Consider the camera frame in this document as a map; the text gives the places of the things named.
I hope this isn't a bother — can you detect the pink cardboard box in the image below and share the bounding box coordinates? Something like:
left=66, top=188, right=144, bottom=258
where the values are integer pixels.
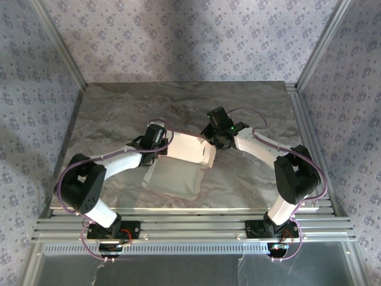
left=142, top=130, right=217, bottom=202

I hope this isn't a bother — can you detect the black controller board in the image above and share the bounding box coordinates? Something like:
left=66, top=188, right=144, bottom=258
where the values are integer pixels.
left=267, top=243, right=290, bottom=257
left=99, top=243, right=124, bottom=259

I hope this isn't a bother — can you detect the grey metal panel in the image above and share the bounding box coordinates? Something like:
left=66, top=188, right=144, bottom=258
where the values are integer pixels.
left=37, top=252, right=360, bottom=286

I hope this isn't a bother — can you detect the aluminium side rail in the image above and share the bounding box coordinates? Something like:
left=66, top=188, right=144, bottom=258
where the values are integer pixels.
left=285, top=82, right=351, bottom=220

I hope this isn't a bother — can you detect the aluminium rail bed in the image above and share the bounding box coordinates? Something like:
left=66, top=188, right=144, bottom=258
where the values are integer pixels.
left=33, top=207, right=357, bottom=243

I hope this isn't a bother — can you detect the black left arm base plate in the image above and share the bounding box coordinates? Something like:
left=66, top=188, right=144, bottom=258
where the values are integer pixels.
left=86, top=220, right=141, bottom=240

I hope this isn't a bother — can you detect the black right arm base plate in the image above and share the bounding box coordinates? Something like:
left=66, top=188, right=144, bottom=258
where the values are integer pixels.
left=245, top=219, right=300, bottom=239

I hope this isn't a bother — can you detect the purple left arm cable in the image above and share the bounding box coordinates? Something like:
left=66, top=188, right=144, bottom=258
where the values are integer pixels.
left=55, top=118, right=176, bottom=263

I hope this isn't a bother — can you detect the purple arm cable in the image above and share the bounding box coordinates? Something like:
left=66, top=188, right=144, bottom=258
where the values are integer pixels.
left=226, top=107, right=330, bottom=263
left=55, top=118, right=176, bottom=263

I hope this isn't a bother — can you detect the slotted grey cable duct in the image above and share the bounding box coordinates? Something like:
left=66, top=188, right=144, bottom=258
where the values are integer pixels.
left=42, top=241, right=270, bottom=254

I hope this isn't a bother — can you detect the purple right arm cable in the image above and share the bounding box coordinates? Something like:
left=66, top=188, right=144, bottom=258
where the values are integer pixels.
left=226, top=107, right=330, bottom=263

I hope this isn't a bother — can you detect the aluminium frame post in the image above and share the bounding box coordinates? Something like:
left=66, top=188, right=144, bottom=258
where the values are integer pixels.
left=29, top=0, right=89, bottom=94
left=295, top=0, right=357, bottom=94

